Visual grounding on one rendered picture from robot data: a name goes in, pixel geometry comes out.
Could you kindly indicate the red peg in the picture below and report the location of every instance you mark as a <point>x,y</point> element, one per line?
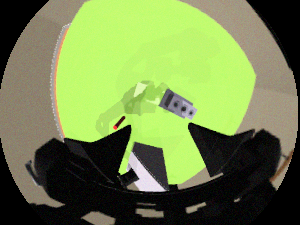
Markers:
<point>115,126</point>

